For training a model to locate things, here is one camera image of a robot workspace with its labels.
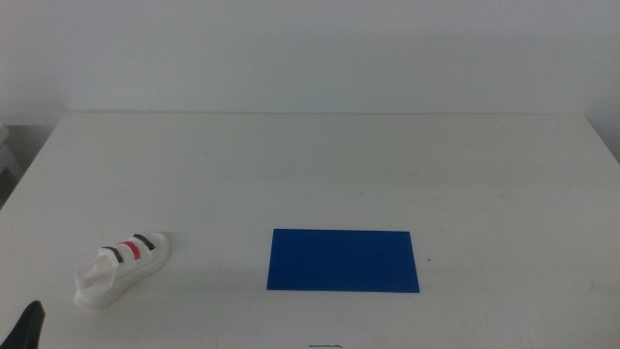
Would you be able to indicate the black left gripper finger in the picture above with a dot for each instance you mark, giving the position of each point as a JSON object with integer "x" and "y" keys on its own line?
{"x": 24, "y": 329}

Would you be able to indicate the blue rectangular mat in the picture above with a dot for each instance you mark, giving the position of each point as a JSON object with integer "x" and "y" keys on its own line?
{"x": 342, "y": 262}

